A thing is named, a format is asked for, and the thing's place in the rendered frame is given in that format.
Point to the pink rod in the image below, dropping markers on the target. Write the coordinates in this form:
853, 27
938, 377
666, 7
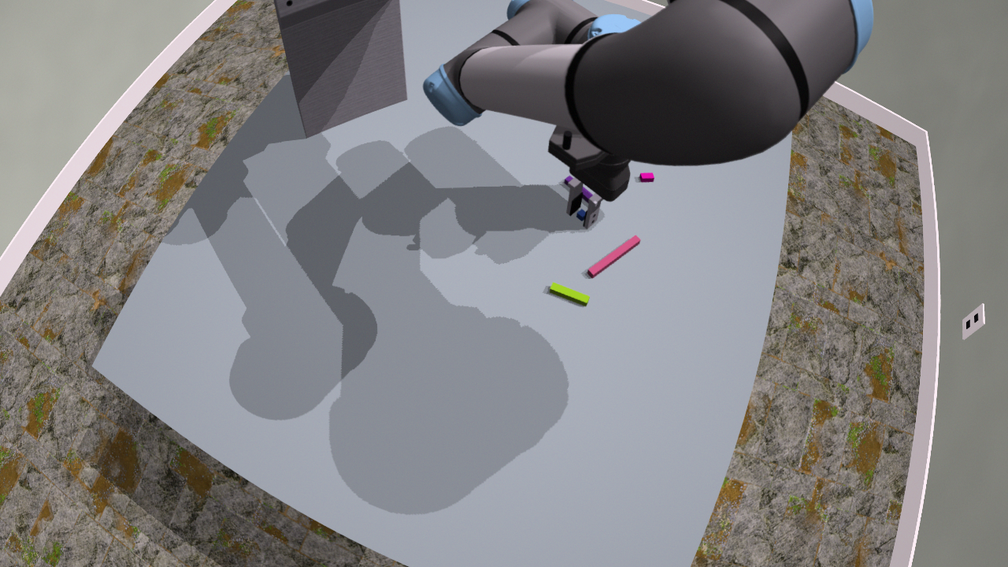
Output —
614, 256

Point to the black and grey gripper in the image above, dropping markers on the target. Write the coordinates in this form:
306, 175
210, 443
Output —
608, 175

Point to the lime green rod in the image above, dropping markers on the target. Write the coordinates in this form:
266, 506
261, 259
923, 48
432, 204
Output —
569, 294

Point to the purple rod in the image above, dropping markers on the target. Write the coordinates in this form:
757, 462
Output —
586, 193

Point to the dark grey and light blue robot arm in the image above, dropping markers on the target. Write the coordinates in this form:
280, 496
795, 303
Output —
701, 82

